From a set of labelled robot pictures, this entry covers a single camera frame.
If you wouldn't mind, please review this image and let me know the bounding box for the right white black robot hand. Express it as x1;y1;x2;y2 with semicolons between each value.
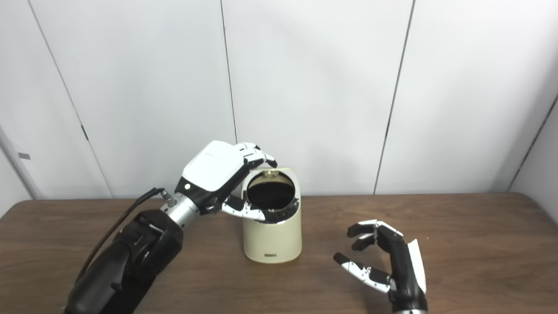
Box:
333;219;429;312

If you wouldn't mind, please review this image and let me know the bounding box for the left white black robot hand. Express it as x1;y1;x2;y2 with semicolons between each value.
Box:
174;140;278;222

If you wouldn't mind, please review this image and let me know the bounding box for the round cream bin lid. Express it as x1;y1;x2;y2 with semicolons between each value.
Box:
256;166;297;178

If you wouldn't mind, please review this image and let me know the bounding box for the cream-colored bin body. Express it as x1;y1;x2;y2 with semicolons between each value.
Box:
241;168;303;264

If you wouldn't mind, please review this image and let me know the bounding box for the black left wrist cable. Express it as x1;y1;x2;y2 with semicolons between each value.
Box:
74;188;177;284

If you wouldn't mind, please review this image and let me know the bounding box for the white slanted wall post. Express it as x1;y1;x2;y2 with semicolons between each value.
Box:
0;126;44;200

